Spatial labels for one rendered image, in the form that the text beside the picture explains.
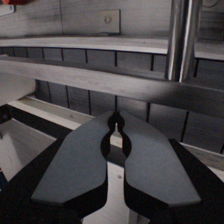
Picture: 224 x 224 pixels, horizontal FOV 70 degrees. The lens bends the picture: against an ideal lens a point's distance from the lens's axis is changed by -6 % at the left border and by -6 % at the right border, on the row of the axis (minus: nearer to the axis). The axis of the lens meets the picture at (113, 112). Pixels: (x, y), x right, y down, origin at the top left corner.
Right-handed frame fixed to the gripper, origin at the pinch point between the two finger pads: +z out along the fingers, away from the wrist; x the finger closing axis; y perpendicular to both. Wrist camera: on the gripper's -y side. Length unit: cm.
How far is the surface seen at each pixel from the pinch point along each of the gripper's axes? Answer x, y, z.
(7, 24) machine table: -22.7, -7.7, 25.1
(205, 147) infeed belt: 8.6, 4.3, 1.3
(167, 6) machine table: 5.4, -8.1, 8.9
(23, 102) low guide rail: -13.7, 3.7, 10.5
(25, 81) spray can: -13.1, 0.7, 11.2
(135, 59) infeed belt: 1.8, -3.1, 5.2
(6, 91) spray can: -14.6, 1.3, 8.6
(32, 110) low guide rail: -11.7, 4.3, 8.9
